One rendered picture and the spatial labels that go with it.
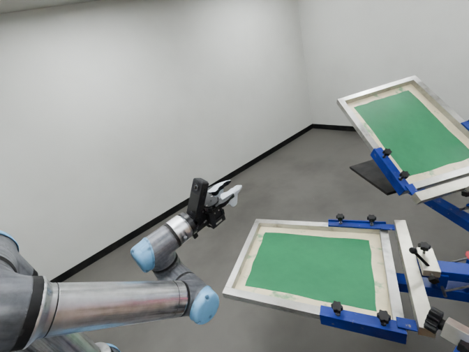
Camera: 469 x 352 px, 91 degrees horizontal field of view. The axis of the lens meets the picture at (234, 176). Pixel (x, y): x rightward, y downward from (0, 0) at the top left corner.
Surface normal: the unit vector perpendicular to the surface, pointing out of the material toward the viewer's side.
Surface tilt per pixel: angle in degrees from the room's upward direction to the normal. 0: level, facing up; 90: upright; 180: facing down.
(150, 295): 63
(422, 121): 32
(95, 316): 87
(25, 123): 90
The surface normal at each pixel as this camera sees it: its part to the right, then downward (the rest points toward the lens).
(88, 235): 0.58, 0.23
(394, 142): -0.16, -0.49
